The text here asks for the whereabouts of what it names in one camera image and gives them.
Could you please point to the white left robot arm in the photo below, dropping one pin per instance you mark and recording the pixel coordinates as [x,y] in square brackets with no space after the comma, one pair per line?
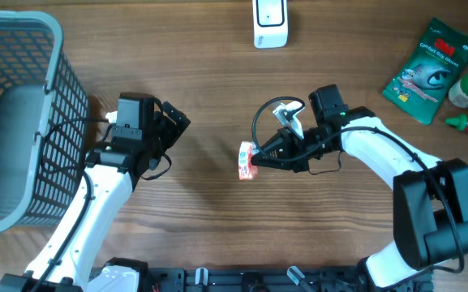
[139,134]

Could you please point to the green white sachet packet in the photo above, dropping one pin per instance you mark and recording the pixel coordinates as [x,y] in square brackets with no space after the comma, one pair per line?
[432,69]

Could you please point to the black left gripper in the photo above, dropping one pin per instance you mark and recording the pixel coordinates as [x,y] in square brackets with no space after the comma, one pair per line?
[171,129]

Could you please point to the black mounting rail base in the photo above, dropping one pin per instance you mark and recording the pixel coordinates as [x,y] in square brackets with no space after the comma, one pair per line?
[237,280]

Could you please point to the grey plastic mesh basket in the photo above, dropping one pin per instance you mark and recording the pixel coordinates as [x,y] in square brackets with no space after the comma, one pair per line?
[42,131]

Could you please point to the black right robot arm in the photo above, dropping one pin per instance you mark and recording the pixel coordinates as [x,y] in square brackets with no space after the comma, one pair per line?
[430,196]

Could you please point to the white barcode scanner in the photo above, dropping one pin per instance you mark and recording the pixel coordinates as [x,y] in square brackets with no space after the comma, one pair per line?
[270,23]

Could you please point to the small orange white box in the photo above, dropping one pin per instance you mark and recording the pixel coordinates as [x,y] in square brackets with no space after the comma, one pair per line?
[246,170]

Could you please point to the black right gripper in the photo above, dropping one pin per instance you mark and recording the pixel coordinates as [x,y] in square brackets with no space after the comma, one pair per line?
[285,141]

